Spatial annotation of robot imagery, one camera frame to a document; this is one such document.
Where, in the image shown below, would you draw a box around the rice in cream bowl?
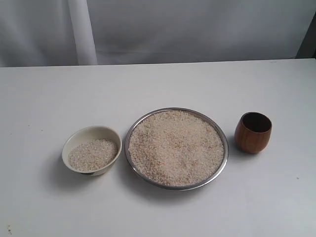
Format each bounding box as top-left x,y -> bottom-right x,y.
69,139 -> 118,172

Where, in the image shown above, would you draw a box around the round steel tray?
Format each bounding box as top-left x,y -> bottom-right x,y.
124,108 -> 229,191

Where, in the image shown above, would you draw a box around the white backdrop curtain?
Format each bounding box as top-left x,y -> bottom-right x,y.
0,0 -> 316,67

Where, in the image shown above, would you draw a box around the dark post at right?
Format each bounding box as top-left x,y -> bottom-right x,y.
295,14 -> 316,59

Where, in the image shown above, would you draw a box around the cream ceramic bowl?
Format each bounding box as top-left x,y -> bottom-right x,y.
61,125 -> 122,176

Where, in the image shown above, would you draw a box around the rice in steel tray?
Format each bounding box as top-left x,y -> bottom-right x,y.
127,110 -> 225,187

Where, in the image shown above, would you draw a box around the brown wooden cup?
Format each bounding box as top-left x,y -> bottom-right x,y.
234,112 -> 272,154

